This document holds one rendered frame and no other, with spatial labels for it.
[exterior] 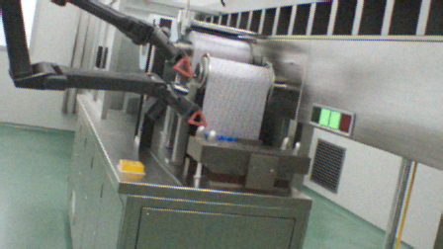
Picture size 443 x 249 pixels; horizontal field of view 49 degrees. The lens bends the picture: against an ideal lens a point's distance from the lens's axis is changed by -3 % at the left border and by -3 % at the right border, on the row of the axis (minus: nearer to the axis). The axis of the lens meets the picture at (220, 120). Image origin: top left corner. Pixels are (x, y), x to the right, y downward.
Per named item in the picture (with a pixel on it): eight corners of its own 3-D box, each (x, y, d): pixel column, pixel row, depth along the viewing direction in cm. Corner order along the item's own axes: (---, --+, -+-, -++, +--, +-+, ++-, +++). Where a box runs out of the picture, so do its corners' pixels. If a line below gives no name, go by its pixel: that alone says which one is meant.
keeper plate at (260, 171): (242, 186, 167) (249, 153, 166) (270, 188, 171) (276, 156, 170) (245, 188, 165) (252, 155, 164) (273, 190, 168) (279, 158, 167)
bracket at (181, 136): (163, 160, 191) (177, 80, 188) (180, 162, 193) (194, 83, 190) (166, 163, 186) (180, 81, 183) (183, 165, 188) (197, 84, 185)
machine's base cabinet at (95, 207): (63, 206, 393) (79, 99, 385) (142, 212, 415) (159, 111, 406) (88, 441, 157) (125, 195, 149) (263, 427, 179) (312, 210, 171)
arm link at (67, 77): (46, 74, 139) (37, 57, 146) (42, 92, 141) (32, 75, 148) (172, 85, 167) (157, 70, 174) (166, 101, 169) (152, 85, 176)
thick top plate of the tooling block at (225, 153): (186, 152, 176) (189, 135, 176) (288, 164, 190) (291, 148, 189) (199, 162, 161) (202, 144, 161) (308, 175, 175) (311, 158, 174)
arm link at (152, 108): (161, 85, 165) (150, 73, 171) (138, 112, 166) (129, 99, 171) (183, 101, 174) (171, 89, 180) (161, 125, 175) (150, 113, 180)
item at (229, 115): (196, 139, 181) (206, 88, 179) (256, 146, 189) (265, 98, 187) (197, 139, 181) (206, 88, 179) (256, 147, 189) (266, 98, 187)
